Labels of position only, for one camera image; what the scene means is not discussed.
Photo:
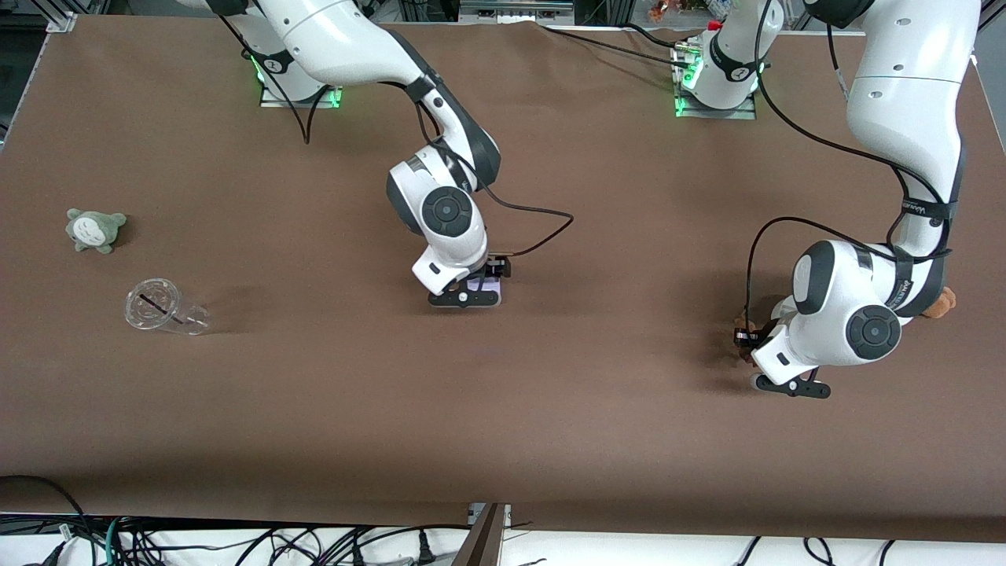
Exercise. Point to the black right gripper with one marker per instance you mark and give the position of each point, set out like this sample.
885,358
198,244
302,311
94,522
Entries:
497,268

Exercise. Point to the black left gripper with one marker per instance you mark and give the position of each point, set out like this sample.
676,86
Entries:
743,337

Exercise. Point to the brown lion statue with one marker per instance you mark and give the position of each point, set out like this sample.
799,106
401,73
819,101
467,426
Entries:
745,355

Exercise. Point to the lavender flip phone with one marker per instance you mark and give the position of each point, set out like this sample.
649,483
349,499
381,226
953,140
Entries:
489,297

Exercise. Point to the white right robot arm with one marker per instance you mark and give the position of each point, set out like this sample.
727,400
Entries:
444,212

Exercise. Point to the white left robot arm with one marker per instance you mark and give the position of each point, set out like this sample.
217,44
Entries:
857,314

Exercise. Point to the brown table cover sheet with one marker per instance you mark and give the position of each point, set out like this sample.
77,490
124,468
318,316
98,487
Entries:
503,409

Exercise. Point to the brown bear plush toy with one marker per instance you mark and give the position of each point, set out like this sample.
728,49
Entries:
943,305

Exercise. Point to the black power plug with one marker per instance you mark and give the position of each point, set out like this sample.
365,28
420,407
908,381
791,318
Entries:
359,556
427,550

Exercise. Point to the black straw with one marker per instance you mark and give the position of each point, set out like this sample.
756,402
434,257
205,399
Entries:
157,306

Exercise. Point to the clear plastic cup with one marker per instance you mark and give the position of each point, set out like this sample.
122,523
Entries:
157,308

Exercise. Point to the orange toy figure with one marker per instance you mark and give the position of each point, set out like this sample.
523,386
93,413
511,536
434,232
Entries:
660,11

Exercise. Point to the grey totoro plush toy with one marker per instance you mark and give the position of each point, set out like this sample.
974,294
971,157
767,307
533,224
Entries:
94,232

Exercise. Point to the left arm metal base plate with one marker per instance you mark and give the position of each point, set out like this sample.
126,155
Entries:
743,112

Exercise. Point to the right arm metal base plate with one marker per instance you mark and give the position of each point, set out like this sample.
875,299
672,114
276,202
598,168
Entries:
334,98

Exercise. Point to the aluminium profile post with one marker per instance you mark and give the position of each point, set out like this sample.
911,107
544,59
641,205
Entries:
483,542

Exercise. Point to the aluminium frame rail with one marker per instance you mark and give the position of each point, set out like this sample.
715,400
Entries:
515,12

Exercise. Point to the silver frame corner bracket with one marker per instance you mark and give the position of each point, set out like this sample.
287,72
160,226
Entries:
61,22

